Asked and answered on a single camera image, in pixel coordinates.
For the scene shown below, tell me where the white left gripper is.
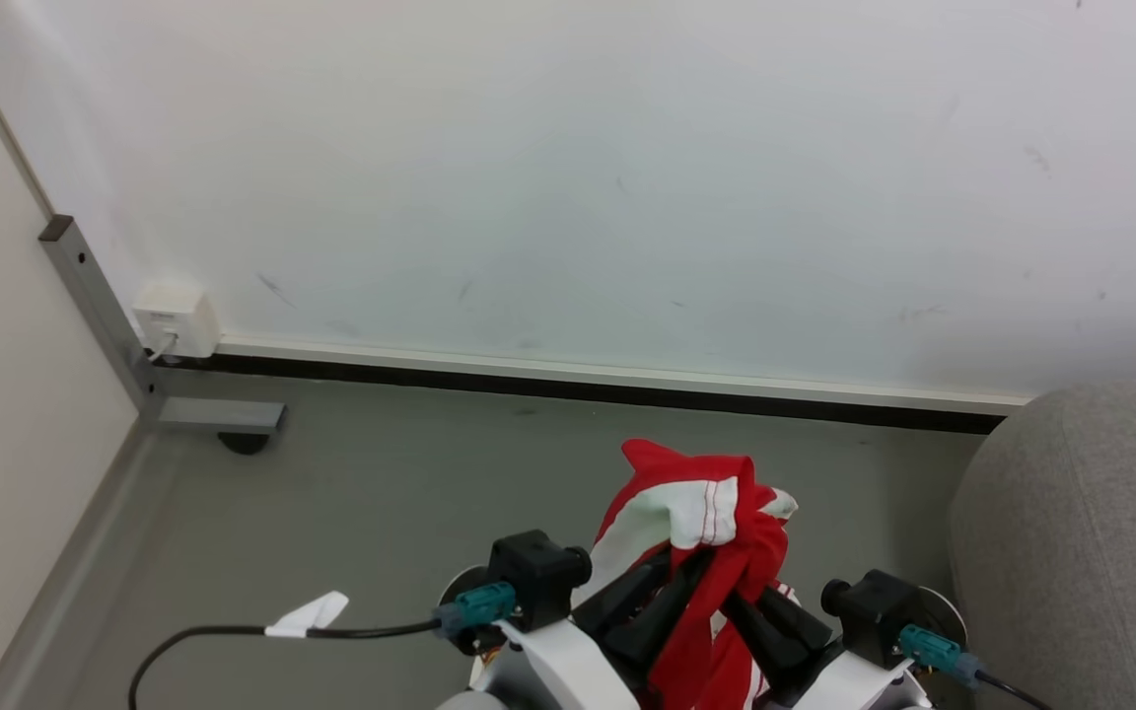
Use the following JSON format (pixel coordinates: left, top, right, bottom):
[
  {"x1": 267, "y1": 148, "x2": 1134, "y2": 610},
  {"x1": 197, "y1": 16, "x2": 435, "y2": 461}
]
[{"x1": 472, "y1": 549, "x2": 718, "y2": 710}]

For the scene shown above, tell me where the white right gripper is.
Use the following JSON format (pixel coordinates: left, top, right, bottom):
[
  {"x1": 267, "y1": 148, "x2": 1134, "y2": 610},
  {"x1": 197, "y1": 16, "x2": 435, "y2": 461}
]
[{"x1": 725, "y1": 586, "x2": 930, "y2": 710}]

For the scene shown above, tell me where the red and white garment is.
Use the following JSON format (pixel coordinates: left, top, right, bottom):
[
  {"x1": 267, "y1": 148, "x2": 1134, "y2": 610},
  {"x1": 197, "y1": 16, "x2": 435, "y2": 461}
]
[{"x1": 571, "y1": 439, "x2": 799, "y2": 710}]

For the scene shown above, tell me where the white and black baseboard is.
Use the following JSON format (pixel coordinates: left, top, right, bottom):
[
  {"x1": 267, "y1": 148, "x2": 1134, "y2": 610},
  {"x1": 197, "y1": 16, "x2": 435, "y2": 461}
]
[{"x1": 148, "y1": 334, "x2": 1034, "y2": 436}]

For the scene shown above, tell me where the grey fabric sofa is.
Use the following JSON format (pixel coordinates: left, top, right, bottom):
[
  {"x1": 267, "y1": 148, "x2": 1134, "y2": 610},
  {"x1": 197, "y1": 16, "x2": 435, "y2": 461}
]
[{"x1": 949, "y1": 379, "x2": 1136, "y2": 710}]

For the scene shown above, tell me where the white tape tag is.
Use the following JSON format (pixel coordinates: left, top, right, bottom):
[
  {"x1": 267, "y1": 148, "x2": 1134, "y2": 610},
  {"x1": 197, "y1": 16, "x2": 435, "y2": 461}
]
[{"x1": 264, "y1": 590, "x2": 351, "y2": 640}]

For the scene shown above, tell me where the teal right cable connector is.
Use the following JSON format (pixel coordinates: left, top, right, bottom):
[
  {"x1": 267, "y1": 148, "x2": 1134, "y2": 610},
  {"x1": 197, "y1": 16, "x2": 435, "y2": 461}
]
[{"x1": 897, "y1": 623, "x2": 984, "y2": 689}]

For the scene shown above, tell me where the teal cable connector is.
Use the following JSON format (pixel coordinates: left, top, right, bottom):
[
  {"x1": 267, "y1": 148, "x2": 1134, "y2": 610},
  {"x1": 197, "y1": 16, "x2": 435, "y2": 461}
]
[
  {"x1": 897, "y1": 623, "x2": 984, "y2": 689},
  {"x1": 434, "y1": 581, "x2": 519, "y2": 638}
]

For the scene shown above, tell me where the teal left cable connector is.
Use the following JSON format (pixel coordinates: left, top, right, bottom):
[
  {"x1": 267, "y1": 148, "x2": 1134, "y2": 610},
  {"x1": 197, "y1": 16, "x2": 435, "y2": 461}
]
[{"x1": 434, "y1": 581, "x2": 519, "y2": 638}]

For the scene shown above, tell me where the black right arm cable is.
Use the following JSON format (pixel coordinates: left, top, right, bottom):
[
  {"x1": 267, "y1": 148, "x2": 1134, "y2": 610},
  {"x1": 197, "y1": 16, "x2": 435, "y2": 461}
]
[{"x1": 976, "y1": 670, "x2": 1058, "y2": 710}]

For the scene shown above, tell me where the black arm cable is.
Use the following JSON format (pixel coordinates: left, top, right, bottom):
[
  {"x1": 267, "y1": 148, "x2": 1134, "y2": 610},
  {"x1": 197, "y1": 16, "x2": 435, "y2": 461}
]
[
  {"x1": 127, "y1": 618, "x2": 445, "y2": 710},
  {"x1": 976, "y1": 670, "x2": 1058, "y2": 710}
]

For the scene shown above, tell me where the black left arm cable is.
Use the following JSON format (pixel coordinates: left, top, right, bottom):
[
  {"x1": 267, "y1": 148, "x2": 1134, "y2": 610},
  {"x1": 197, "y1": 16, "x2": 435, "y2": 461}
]
[{"x1": 127, "y1": 618, "x2": 445, "y2": 710}]

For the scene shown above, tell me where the white wall socket box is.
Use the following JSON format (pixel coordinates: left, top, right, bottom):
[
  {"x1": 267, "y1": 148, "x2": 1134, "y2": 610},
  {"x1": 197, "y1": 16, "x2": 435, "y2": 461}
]
[{"x1": 131, "y1": 283, "x2": 222, "y2": 359}]

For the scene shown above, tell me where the grey metal frame post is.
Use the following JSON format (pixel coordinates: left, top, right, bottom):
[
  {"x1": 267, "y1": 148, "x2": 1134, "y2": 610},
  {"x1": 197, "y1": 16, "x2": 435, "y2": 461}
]
[{"x1": 37, "y1": 214, "x2": 287, "y2": 436}]

